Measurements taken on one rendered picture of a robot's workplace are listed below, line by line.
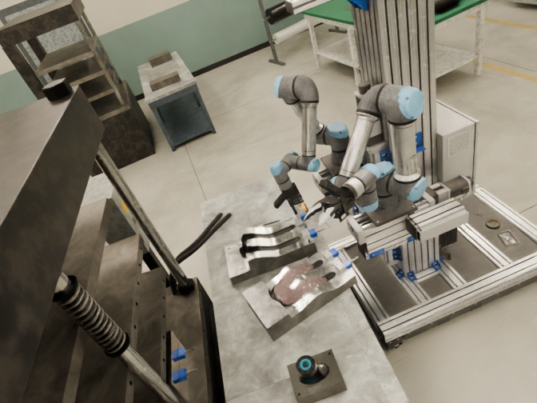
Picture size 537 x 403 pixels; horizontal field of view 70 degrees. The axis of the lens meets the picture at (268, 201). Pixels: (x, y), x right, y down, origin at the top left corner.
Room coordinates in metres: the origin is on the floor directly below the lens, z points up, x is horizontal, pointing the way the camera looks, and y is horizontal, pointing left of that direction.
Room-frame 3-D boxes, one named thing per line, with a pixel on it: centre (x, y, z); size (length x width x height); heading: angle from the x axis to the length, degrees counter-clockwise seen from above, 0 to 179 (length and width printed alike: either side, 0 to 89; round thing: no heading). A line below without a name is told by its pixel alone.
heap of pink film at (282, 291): (1.27, 0.00, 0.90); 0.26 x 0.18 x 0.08; 108
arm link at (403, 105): (1.31, -0.62, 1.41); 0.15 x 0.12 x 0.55; 30
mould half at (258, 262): (1.62, 0.09, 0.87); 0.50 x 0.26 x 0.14; 90
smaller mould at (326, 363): (0.82, 0.07, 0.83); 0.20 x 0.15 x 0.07; 90
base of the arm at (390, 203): (1.42, -0.55, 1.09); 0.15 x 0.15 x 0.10
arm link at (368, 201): (1.19, -0.38, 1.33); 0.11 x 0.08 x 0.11; 30
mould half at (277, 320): (1.26, 0.00, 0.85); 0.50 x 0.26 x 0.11; 108
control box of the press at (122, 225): (1.83, 0.79, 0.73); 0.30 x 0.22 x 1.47; 0
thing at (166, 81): (6.01, 0.81, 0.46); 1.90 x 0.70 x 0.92; 7
